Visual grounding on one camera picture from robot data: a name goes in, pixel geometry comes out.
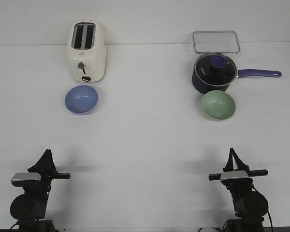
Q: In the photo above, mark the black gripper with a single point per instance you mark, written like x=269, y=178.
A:
x=47, y=175
x=239, y=180

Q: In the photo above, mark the green bowl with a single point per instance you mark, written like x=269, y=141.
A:
x=218, y=105

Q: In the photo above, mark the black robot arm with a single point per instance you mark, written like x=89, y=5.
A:
x=29, y=208
x=249, y=204

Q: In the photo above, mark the blue bowl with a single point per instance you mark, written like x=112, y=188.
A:
x=81, y=100

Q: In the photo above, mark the dark blue saucepan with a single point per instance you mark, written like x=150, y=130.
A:
x=210, y=82

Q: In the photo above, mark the glass pot lid blue knob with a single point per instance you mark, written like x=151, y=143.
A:
x=215, y=63

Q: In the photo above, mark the clear plastic container blue rim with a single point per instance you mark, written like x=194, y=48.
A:
x=225, y=42

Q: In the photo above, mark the cream two-slot toaster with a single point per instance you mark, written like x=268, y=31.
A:
x=86, y=51

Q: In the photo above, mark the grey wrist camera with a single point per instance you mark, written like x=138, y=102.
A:
x=234, y=175
x=18, y=178

